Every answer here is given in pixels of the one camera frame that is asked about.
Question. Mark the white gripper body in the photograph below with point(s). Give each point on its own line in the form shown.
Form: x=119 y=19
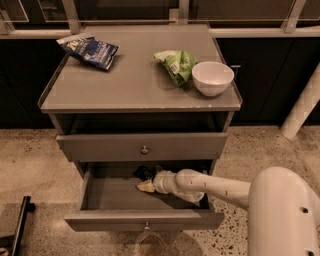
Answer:
x=161 y=183

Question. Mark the black rxbar chocolate wrapper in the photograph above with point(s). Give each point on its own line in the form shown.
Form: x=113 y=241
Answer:
x=144 y=173

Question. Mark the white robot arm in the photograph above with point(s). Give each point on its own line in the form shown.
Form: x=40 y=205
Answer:
x=283 y=210

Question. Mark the round metal drawer knob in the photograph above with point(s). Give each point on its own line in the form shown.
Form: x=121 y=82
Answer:
x=144 y=150

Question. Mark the open grey middle drawer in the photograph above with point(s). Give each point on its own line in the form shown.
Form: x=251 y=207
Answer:
x=110 y=201

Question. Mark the closed grey top drawer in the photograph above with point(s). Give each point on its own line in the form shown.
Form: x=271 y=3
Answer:
x=127 y=147

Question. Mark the grey wooden drawer cabinet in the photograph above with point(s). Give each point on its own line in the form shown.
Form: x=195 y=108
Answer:
x=137 y=96

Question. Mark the white ceramic bowl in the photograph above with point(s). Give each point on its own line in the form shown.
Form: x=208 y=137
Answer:
x=212 y=78

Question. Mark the green snack bag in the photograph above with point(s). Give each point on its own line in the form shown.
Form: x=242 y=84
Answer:
x=178 y=63

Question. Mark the black object on floor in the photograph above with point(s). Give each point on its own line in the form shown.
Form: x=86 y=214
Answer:
x=10 y=244

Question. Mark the blue chip bag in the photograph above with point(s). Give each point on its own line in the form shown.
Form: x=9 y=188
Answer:
x=85 y=48

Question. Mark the white railing frame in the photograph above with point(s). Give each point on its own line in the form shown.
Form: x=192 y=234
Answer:
x=51 y=19

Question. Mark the white diagonal post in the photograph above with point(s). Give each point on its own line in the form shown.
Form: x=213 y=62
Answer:
x=303 y=107

